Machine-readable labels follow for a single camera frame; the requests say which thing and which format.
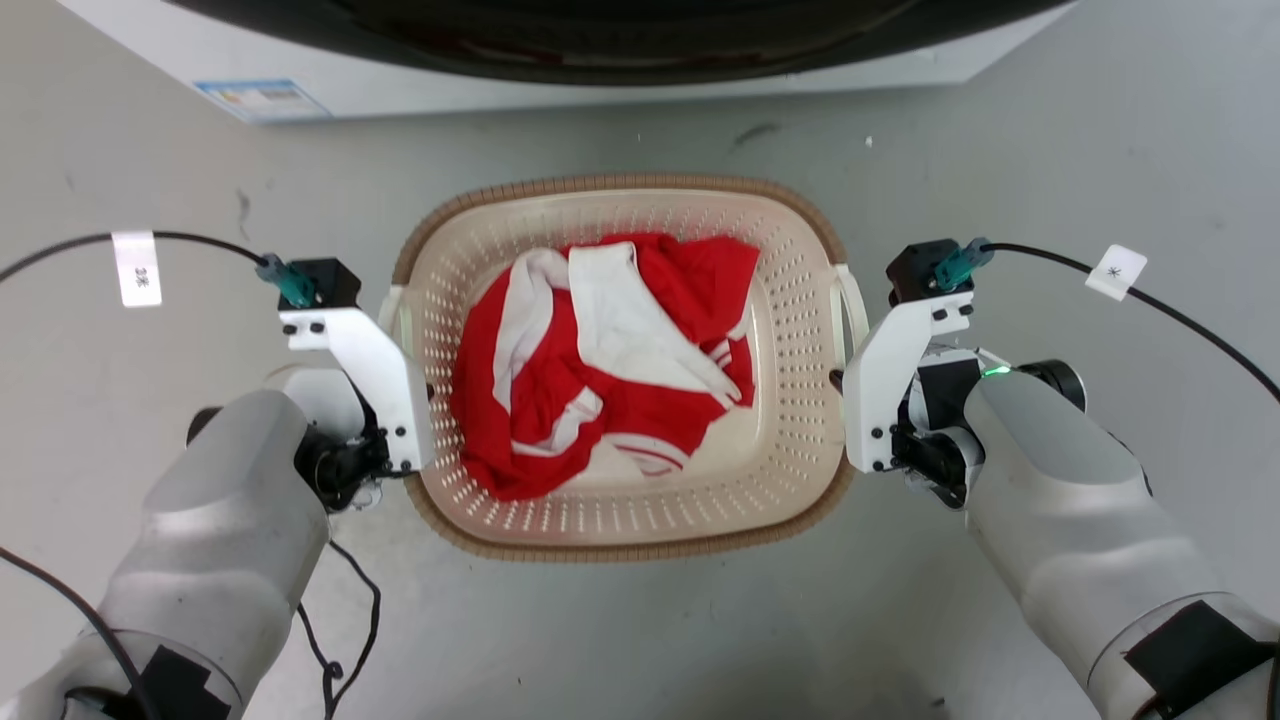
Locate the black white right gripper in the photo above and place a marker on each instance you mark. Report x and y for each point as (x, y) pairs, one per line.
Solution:
(940, 400)

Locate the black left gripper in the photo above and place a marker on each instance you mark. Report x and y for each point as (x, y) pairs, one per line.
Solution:
(340, 468)

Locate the beige perforated plastic laundry basket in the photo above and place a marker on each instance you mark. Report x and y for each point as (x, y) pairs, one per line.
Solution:
(790, 400)

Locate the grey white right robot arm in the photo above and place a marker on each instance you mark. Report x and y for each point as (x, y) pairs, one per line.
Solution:
(1080, 530)

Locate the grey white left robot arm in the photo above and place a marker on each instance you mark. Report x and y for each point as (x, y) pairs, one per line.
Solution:
(225, 560)

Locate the red and white garment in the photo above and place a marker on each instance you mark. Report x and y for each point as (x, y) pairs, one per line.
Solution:
(640, 400)

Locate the white tag with printed text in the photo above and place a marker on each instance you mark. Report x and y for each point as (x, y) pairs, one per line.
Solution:
(137, 268)

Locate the white tag with star mark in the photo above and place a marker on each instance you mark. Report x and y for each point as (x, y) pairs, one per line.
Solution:
(1115, 272)

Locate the white washing machine body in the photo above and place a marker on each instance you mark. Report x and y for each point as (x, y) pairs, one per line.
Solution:
(700, 82)

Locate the blue white energy label sticker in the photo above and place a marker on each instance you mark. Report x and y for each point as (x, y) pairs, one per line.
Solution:
(262, 99)

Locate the dark round washing machine door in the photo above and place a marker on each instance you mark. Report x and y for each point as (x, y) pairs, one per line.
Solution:
(620, 40)

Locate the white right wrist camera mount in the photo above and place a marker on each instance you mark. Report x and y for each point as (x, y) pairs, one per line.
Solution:
(895, 380)

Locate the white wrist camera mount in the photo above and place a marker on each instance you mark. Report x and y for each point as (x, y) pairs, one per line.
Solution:
(372, 380)
(895, 380)

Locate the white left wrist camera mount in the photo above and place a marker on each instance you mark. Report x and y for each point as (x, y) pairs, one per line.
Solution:
(372, 380)

